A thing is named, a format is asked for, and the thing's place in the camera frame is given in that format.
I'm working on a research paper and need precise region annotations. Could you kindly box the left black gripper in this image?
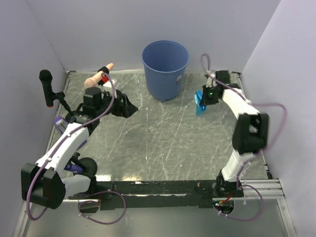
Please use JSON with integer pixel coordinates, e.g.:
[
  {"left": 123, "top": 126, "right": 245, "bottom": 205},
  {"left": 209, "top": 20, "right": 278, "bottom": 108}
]
[{"left": 96, "top": 89, "right": 138, "bottom": 118}]

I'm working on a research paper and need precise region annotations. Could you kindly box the blue trash bag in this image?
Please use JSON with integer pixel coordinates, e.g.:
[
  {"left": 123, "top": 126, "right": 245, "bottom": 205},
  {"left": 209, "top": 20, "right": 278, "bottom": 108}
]
[{"left": 194, "top": 90, "right": 208, "bottom": 117}]

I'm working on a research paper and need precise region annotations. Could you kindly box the blue plastic trash bin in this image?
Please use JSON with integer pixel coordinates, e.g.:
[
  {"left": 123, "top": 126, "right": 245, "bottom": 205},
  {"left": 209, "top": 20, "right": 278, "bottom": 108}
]
[{"left": 142, "top": 40, "right": 190, "bottom": 102}]

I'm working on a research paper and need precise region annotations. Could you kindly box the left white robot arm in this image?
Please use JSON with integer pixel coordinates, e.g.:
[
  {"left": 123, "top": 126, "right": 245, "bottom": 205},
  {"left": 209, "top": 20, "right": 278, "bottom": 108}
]
[{"left": 21, "top": 87, "right": 138, "bottom": 209}]

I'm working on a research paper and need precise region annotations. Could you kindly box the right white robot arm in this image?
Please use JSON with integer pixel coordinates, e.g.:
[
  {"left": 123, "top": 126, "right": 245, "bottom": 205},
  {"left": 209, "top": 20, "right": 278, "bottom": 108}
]
[{"left": 197, "top": 71, "right": 269, "bottom": 197}]

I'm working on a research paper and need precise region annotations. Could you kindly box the beige microphone on stand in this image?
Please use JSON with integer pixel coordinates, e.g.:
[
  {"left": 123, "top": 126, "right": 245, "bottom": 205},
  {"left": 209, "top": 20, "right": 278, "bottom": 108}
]
[{"left": 84, "top": 63, "right": 114, "bottom": 88}]

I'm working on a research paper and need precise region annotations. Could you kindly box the purple clear box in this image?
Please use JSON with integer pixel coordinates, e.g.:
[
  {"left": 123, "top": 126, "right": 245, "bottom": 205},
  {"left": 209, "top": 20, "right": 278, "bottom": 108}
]
[{"left": 53, "top": 116, "right": 68, "bottom": 135}]

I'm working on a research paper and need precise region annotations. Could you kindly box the purple microphone on stand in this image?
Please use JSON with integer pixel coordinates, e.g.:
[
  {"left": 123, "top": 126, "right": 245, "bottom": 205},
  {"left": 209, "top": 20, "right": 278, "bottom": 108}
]
[{"left": 64, "top": 152, "right": 98, "bottom": 176}]

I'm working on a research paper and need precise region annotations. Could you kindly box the black microphone on stand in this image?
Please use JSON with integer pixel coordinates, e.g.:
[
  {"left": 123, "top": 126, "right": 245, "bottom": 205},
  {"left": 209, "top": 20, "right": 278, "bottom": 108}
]
[{"left": 39, "top": 69, "right": 74, "bottom": 116}]

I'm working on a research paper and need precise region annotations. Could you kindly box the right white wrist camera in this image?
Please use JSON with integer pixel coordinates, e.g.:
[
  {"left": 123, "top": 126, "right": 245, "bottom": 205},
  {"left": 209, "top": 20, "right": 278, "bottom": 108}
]
[{"left": 206, "top": 73, "right": 217, "bottom": 88}]

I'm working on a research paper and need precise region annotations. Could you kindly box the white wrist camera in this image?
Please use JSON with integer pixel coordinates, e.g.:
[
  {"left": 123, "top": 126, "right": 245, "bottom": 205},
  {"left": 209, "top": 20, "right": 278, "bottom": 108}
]
[
  {"left": 206, "top": 73, "right": 217, "bottom": 88},
  {"left": 98, "top": 75, "right": 119, "bottom": 90}
]

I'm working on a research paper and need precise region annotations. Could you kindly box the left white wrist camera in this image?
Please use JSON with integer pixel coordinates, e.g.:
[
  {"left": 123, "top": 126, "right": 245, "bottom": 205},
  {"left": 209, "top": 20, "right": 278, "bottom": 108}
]
[{"left": 98, "top": 75, "right": 119, "bottom": 90}]

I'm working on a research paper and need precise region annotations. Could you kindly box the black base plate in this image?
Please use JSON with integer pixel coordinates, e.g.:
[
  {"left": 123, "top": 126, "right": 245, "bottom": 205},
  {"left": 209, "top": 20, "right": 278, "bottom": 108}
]
[{"left": 69, "top": 180, "right": 244, "bottom": 210}]

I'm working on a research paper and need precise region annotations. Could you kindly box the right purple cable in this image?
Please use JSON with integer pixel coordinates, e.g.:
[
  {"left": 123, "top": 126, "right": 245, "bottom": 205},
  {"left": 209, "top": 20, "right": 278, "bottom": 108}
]
[{"left": 200, "top": 53, "right": 288, "bottom": 220}]

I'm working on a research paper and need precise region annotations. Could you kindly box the aluminium rail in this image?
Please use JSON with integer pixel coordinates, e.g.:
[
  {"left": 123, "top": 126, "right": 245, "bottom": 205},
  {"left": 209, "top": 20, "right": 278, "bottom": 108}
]
[{"left": 23, "top": 179, "right": 286, "bottom": 203}]

